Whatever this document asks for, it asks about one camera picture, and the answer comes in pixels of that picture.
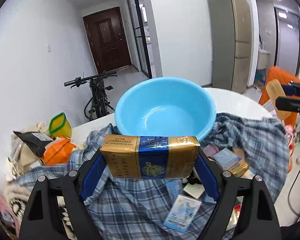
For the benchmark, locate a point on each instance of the yellow green-rimmed container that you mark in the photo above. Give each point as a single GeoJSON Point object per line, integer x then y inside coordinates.
{"type": "Point", "coordinates": [60, 127]}

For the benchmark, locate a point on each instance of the black bicycle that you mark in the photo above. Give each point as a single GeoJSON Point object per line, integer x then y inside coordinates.
{"type": "Point", "coordinates": [98, 105]}

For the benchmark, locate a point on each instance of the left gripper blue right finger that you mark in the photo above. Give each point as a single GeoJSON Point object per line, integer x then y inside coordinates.
{"type": "Point", "coordinates": [209, 174]}

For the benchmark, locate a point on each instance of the pink roll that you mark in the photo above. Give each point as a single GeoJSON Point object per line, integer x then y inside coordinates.
{"type": "Point", "coordinates": [210, 150]}

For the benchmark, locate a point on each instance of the gold foil pack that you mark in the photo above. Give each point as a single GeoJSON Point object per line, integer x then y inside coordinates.
{"type": "Point", "coordinates": [239, 168]}

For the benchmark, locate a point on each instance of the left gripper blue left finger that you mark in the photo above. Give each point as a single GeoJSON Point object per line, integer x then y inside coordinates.
{"type": "Point", "coordinates": [90, 173]}

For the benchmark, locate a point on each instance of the blue plaid shirt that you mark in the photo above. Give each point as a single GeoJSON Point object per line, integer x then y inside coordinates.
{"type": "Point", "coordinates": [136, 209]}

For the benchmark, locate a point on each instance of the dark brown door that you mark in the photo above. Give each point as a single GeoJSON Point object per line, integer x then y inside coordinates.
{"type": "Point", "coordinates": [107, 40]}

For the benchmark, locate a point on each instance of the black snack bag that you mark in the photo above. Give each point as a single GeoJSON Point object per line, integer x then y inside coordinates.
{"type": "Point", "coordinates": [36, 141]}

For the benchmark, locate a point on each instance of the black glass sliding door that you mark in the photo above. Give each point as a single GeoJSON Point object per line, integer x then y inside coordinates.
{"type": "Point", "coordinates": [137, 19]}

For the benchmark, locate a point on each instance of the blue plastic basin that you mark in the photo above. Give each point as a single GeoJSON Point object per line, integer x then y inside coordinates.
{"type": "Point", "coordinates": [166, 107]}

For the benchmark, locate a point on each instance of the gold refrigerator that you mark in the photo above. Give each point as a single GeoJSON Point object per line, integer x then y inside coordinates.
{"type": "Point", "coordinates": [231, 43]}

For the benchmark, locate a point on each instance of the orange chair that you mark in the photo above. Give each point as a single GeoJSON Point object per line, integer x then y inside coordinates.
{"type": "Point", "coordinates": [272, 88]}

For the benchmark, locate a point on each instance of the orange snack bag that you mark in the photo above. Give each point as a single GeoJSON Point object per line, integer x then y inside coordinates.
{"type": "Point", "coordinates": [58, 151]}

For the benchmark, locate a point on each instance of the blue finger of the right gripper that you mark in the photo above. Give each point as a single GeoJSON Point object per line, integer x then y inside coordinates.
{"type": "Point", "coordinates": [291, 89]}
{"type": "Point", "coordinates": [287, 104]}

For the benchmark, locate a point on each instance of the white light switch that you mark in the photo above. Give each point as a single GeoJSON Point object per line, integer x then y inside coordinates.
{"type": "Point", "coordinates": [49, 48]}

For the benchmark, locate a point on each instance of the white black fuzzy knit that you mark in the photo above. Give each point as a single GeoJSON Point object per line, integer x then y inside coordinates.
{"type": "Point", "coordinates": [16, 197]}

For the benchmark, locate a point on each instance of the grey starred small box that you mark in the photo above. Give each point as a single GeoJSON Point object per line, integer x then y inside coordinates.
{"type": "Point", "coordinates": [226, 159]}

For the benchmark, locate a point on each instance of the white text small box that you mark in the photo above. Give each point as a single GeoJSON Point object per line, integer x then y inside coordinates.
{"type": "Point", "coordinates": [194, 190]}

